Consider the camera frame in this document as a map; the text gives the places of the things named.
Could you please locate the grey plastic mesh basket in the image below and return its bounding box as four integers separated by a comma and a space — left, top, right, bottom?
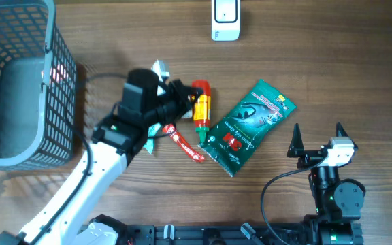
0, 1, 77, 171

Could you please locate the white barcode scanner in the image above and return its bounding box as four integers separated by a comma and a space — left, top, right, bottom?
211, 0, 241, 42

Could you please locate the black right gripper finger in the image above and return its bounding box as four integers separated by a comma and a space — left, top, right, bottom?
336, 122, 358, 150
287, 123, 305, 158

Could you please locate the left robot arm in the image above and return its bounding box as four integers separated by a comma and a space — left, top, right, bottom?
0, 69, 203, 245

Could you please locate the black camera cable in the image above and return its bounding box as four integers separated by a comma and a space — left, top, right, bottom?
29, 73, 129, 245
260, 156, 329, 245

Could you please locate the red sauce bottle green cap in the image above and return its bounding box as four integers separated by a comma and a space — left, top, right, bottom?
192, 80, 211, 142

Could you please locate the green 3M gloves packet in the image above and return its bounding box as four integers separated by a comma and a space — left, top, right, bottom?
199, 80, 296, 177

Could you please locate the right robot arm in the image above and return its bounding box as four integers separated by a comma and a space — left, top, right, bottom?
287, 123, 366, 245

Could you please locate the black left camera cable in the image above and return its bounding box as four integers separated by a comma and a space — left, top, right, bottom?
29, 73, 129, 245

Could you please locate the pale teal tissue packet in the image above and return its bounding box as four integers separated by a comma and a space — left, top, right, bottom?
143, 123, 161, 154

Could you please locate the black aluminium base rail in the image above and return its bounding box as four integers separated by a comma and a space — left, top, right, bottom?
76, 223, 364, 245

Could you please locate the red Nescafe stick sachet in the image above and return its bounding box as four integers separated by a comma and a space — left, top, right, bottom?
163, 124, 205, 163

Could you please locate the green lid spice jar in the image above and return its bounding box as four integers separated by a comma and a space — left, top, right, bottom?
182, 110, 193, 119

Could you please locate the black right camera cable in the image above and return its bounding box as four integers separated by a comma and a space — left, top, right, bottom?
260, 156, 329, 245

